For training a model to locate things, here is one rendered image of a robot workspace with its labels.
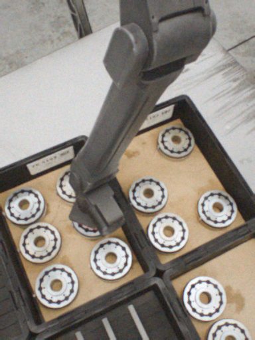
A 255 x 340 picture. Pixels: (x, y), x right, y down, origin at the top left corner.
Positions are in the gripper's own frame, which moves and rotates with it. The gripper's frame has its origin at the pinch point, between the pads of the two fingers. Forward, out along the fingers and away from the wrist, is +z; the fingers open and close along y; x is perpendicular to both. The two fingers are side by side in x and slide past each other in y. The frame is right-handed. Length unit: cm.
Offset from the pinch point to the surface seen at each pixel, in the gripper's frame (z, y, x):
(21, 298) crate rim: -4.2, -24.1, 6.3
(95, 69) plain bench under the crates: 20, 56, 23
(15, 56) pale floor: 92, 99, 95
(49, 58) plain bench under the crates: 21, 55, 41
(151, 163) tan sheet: 6.1, 21.2, -8.6
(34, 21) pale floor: 93, 128, 98
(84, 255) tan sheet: 5.8, -9.1, -1.4
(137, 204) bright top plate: 3.1, 7.5, -9.4
